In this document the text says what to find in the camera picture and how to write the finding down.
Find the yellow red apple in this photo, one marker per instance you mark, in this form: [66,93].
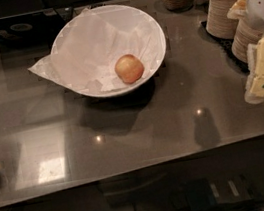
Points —
[129,68]

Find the white ceramic bowl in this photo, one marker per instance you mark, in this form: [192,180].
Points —
[156,39]

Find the front stack of paper plates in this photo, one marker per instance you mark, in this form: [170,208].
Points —
[244,36]

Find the stack of paper plates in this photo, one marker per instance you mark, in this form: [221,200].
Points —
[244,36]
[218,24]

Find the black rubber mat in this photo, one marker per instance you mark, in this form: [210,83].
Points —
[233,61]

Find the rear stack of paper plates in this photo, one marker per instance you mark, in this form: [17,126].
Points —
[218,24]

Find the black box under table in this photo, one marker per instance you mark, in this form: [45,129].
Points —
[205,194]

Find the white paper napkin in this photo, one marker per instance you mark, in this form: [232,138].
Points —
[92,50]

